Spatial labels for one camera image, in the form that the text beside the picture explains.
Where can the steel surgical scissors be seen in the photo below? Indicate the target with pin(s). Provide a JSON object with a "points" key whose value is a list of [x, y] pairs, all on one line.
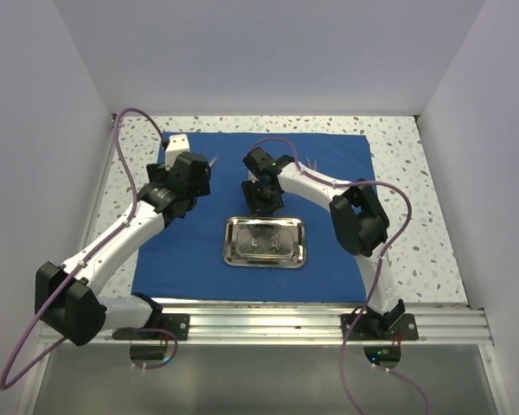
{"points": [[312, 164]]}

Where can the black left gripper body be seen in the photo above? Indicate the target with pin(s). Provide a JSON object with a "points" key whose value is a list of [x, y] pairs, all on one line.
{"points": [[157, 173]]}

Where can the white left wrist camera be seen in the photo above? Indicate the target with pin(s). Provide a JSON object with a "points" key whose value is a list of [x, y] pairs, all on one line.
{"points": [[177, 145]]}

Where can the blue cloth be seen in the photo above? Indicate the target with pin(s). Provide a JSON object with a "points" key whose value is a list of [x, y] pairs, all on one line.
{"points": [[186, 259]]}

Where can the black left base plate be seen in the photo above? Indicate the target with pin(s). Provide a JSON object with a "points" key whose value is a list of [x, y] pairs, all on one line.
{"points": [[177, 324]]}

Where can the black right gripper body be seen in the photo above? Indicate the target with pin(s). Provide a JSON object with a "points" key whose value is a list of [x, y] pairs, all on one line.
{"points": [[264, 191]]}

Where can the steel instrument tray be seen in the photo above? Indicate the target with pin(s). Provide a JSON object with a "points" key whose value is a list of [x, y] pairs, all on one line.
{"points": [[273, 242]]}

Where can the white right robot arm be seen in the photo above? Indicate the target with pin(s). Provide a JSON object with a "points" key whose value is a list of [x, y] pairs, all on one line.
{"points": [[360, 224]]}

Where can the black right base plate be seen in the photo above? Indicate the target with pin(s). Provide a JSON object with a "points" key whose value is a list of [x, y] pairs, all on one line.
{"points": [[393, 326]]}

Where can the aluminium front rail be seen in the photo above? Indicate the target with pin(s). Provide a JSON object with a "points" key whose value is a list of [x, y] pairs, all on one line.
{"points": [[315, 324]]}

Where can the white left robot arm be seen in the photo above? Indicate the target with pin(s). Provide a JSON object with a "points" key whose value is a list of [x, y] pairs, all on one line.
{"points": [[68, 296]]}

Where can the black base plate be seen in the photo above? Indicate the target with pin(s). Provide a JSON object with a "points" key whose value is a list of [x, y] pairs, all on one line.
{"points": [[177, 324], [393, 326]]}

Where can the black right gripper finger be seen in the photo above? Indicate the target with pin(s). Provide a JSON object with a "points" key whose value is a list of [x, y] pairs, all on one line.
{"points": [[252, 196], [273, 203]]}

